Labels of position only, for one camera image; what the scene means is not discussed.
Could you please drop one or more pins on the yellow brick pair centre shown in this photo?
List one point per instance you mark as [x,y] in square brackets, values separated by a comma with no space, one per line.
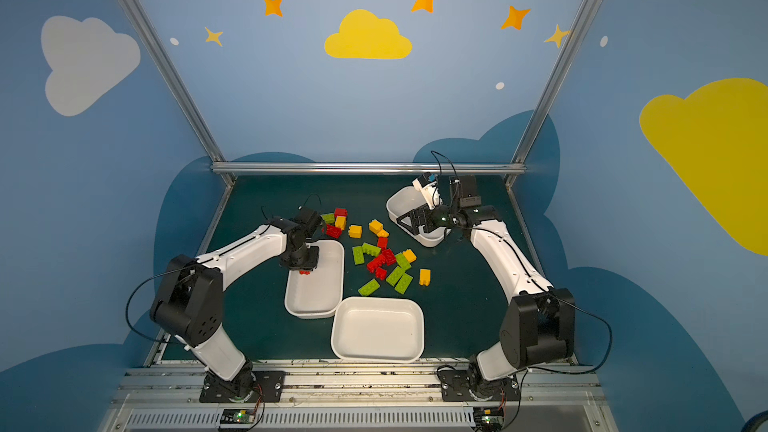
[377,229]

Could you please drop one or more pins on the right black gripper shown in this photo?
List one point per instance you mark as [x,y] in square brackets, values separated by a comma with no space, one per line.
[421,218]

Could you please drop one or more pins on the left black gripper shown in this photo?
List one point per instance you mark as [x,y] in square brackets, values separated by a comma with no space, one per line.
[303,259]

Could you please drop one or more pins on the green brick upturned left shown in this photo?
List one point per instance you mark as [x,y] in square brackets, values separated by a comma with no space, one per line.
[358,255]

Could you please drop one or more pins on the white tray back right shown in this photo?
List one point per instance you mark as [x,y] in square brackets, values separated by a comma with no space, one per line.
[409,210]

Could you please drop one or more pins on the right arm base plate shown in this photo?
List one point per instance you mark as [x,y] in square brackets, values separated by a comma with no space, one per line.
[457,385]

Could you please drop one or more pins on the controller board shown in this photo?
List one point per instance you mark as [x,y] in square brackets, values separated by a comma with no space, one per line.
[236,419]
[488,420]

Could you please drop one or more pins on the aluminium frame left post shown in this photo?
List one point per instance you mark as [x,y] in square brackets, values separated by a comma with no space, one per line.
[145,30]

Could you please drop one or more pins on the red small brick low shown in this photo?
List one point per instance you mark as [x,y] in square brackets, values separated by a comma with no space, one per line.
[381,273]

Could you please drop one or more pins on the green brick low right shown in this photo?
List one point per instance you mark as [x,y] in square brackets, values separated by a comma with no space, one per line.
[403,283]

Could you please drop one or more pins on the right controller board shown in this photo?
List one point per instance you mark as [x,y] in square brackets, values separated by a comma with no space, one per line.
[488,420]

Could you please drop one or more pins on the green brick low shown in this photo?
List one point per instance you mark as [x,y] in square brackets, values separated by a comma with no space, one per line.
[403,283]
[395,276]
[369,288]

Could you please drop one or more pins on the green studded brick centre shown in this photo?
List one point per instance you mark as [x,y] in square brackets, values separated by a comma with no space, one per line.
[402,262]

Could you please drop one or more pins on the red long brick centre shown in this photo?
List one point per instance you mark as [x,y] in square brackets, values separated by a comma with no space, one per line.
[375,264]

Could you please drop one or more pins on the aluminium frame post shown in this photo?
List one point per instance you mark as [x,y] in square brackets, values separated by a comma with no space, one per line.
[145,30]
[583,20]

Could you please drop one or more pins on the white tray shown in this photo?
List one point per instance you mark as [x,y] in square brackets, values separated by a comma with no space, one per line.
[409,210]
[318,294]
[380,330]

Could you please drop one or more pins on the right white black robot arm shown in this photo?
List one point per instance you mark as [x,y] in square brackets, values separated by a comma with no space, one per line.
[539,324]

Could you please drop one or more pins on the red square brick centre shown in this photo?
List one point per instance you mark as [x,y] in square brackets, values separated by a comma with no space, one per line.
[389,257]

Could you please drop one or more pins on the left controller board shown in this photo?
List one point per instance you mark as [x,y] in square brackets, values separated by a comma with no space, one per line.
[236,419]

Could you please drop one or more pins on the white tray front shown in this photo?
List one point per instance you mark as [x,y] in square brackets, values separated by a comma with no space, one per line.
[380,330]

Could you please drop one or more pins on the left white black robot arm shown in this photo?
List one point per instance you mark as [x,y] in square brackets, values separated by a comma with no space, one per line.
[190,299]

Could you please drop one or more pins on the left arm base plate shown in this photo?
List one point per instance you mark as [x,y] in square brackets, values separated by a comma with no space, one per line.
[247,387]

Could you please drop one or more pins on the white tray left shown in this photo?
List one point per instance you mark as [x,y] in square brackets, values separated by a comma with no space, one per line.
[318,294]

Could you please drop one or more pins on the aluminium frame right post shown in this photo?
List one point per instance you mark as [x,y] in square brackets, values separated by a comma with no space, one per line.
[583,20]

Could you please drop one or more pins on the green brick low left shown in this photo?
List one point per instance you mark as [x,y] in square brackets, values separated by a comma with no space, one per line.
[369,288]

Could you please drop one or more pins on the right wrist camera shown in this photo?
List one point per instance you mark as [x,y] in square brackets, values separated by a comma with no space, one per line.
[427,185]

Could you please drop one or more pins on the aluminium front rail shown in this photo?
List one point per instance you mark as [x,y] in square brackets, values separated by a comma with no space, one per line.
[333,395]

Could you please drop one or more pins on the green brick low middle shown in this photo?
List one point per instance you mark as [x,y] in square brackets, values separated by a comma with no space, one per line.
[395,276]

